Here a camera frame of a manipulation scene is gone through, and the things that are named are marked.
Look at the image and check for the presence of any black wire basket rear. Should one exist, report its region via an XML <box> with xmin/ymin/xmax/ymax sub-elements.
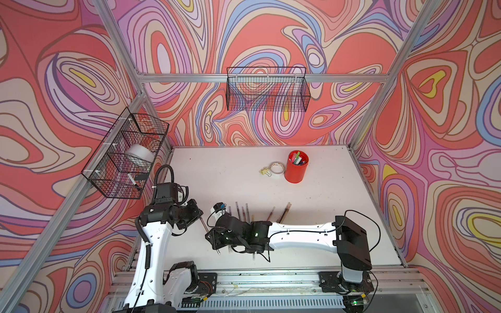
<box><xmin>226</xmin><ymin>65</ymin><xmax>311</xmax><ymax>112</ymax></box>

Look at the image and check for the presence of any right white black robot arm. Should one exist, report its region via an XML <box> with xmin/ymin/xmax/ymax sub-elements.
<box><xmin>205</xmin><ymin>213</ymin><xmax>374</xmax><ymax>296</ymax></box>

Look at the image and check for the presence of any yellow binder clip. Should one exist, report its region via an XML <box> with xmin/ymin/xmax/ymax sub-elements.
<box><xmin>259</xmin><ymin>167</ymin><xmax>273</xmax><ymax>177</ymax></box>

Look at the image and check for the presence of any white tape roll in basket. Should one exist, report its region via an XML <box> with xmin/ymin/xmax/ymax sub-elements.
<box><xmin>125</xmin><ymin>144</ymin><xmax>155</xmax><ymax>162</ymax></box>

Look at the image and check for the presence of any green marker in cup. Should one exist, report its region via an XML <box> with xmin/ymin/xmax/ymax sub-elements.
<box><xmin>294</xmin><ymin>151</ymin><xmax>301</xmax><ymax>164</ymax></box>

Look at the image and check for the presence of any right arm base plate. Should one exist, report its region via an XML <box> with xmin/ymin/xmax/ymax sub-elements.
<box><xmin>318</xmin><ymin>271</ymin><xmax>374</xmax><ymax>296</ymax></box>

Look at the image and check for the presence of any white marker in basket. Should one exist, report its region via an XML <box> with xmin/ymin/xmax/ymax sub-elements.
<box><xmin>127</xmin><ymin>173</ymin><xmax>140</xmax><ymax>189</ymax></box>

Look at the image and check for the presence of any black wire basket left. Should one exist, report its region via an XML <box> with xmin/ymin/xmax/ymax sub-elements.
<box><xmin>82</xmin><ymin>108</ymin><xmax>170</xmax><ymax>200</ymax></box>

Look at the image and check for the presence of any black wire basket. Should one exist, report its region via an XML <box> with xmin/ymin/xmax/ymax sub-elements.
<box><xmin>82</xmin><ymin>108</ymin><xmax>170</xmax><ymax>200</ymax></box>
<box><xmin>226</xmin><ymin>65</ymin><xmax>311</xmax><ymax>112</ymax></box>

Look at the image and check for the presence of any clear tape roll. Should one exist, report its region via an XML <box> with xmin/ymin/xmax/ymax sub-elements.
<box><xmin>269</xmin><ymin>162</ymin><xmax>286</xmax><ymax>178</ymax></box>

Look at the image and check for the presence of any red pen cup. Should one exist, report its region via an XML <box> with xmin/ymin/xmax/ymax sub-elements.
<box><xmin>284</xmin><ymin>150</ymin><xmax>309</xmax><ymax>184</ymax></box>

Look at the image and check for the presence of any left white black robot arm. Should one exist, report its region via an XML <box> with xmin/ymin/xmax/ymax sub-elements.
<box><xmin>118</xmin><ymin>164</ymin><xmax>203</xmax><ymax>312</ymax></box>

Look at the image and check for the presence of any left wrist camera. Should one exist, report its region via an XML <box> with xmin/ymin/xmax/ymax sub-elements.
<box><xmin>151</xmin><ymin>182</ymin><xmax>180</xmax><ymax>204</ymax></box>

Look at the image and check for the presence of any yellow black capped pencil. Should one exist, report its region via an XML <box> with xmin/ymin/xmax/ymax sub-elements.
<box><xmin>277</xmin><ymin>202</ymin><xmax>292</xmax><ymax>224</ymax></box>

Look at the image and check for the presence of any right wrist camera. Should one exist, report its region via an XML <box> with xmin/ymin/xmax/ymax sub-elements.
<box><xmin>212</xmin><ymin>202</ymin><xmax>226</xmax><ymax>219</ymax></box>

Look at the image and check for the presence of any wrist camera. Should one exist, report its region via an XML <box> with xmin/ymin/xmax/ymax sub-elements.
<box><xmin>151</xmin><ymin>182</ymin><xmax>180</xmax><ymax>204</ymax></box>
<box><xmin>212</xmin><ymin>202</ymin><xmax>226</xmax><ymax>219</ymax></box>

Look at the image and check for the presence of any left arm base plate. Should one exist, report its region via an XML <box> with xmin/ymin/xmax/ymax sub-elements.
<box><xmin>185</xmin><ymin>272</ymin><xmax>218</xmax><ymax>297</ymax></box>

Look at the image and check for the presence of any dark capped pencil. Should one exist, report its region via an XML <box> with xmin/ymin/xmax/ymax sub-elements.
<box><xmin>236</xmin><ymin>202</ymin><xmax>241</xmax><ymax>220</ymax></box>

